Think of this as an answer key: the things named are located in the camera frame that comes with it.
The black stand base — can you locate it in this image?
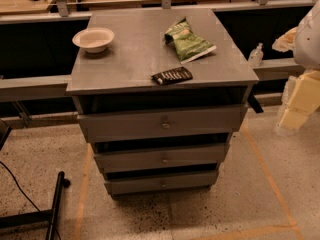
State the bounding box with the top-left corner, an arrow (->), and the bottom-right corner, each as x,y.
0,171 -> 70,240

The cabinet drawer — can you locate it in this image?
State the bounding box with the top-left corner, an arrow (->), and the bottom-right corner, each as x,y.
78,105 -> 247,143
94,143 -> 229,173
105,170 -> 218,196

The clear sanitizer bottle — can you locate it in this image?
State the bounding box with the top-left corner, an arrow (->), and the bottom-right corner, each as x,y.
248,43 -> 263,67

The middle cabinet drawer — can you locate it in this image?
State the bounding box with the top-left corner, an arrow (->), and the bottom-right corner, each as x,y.
94,143 -> 229,173

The top cabinet drawer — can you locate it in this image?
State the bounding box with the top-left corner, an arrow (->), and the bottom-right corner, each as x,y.
78,105 -> 247,143

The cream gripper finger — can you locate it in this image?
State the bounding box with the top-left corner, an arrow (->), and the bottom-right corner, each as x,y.
279,70 -> 320,130

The white paper bowl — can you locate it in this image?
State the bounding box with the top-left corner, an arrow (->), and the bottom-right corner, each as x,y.
72,27 -> 114,54

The black floor cable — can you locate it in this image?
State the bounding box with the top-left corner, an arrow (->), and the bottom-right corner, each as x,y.
0,160 -> 63,240

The green jalapeno chip bag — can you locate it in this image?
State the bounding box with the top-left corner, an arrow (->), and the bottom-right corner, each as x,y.
164,18 -> 216,64

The grey drawer cabinet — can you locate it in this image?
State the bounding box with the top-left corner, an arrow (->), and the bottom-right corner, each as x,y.
67,8 -> 258,182

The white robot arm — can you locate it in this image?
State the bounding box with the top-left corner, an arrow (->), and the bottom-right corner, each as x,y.
272,1 -> 320,131

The bottom cabinet drawer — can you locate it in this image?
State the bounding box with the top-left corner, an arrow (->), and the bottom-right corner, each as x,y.
105,170 -> 218,196

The dark snack bar wrapper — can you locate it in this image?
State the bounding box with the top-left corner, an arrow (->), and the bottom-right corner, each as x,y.
151,67 -> 193,85

